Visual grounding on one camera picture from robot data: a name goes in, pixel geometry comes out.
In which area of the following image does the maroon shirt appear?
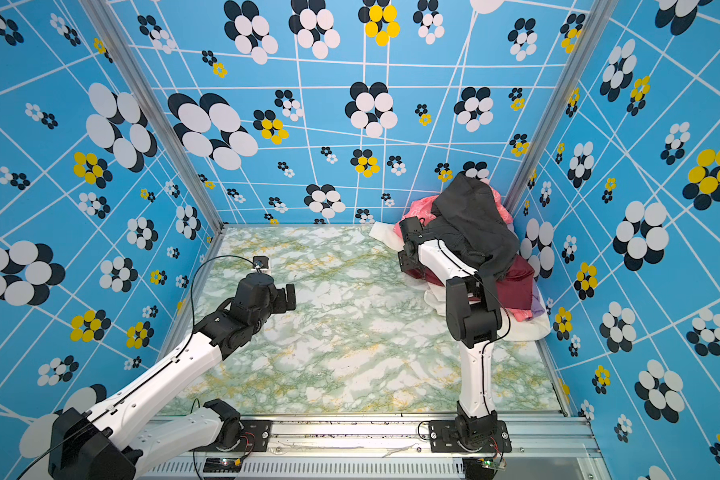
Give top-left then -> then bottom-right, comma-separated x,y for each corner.
413,256 -> 535,322

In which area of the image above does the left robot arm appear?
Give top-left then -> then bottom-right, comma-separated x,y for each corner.
47,272 -> 296,479

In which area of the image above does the pink cloth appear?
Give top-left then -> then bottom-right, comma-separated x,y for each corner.
403,175 -> 517,246

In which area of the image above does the dark grey cloth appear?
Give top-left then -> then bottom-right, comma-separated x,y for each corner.
425,173 -> 518,281

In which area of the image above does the lavender cloth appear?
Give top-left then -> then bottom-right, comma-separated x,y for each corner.
531,282 -> 546,318

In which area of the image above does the left circuit board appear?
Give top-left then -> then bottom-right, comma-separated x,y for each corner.
203,457 -> 243,474

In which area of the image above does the circuit board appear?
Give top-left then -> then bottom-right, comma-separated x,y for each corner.
203,457 -> 243,474
462,458 -> 505,480

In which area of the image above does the right circuit board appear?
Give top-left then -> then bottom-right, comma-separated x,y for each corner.
462,458 -> 505,480

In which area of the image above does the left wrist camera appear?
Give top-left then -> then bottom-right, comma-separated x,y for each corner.
252,255 -> 270,270

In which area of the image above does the left camera cable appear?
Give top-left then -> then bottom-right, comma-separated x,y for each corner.
179,255 -> 259,361

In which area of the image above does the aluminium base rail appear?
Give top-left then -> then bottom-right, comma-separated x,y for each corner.
139,412 -> 611,479

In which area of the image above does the right aluminium corner post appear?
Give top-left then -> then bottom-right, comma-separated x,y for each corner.
504,0 -> 619,212

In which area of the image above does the aluminium corner post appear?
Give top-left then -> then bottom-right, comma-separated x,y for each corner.
80,1 -> 224,235
504,0 -> 619,212

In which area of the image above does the left aluminium corner post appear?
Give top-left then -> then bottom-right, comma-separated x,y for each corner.
80,1 -> 224,235

